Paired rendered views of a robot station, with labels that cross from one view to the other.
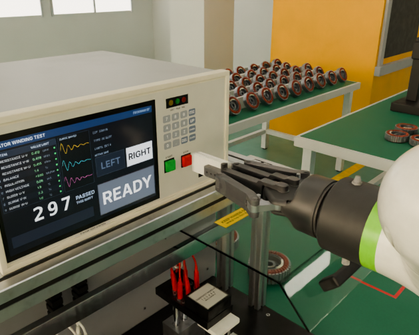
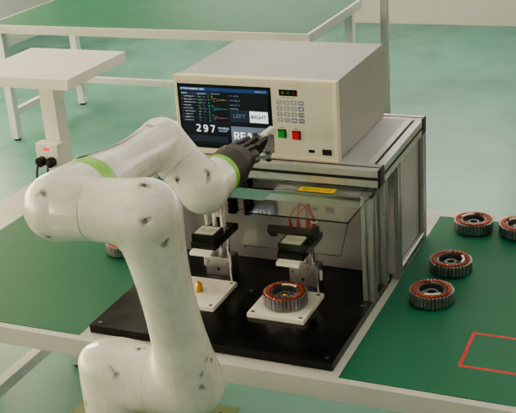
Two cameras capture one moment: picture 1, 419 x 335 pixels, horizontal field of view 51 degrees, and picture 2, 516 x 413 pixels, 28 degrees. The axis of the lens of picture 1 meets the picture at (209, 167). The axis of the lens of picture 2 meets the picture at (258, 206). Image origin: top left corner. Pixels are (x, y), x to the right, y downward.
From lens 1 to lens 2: 226 cm
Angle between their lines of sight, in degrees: 65
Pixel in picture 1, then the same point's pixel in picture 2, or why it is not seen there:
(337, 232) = not seen: hidden behind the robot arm
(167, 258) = (264, 192)
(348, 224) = not seen: hidden behind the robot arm
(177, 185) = (288, 150)
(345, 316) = (403, 343)
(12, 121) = (189, 78)
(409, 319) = (429, 374)
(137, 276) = (241, 191)
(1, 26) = not seen: outside the picture
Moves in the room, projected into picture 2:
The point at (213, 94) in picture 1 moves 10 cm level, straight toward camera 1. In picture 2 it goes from (320, 95) to (281, 102)
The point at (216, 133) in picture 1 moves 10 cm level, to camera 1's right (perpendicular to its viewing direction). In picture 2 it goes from (325, 125) to (342, 137)
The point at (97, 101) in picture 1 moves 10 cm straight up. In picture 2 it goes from (231, 79) to (228, 39)
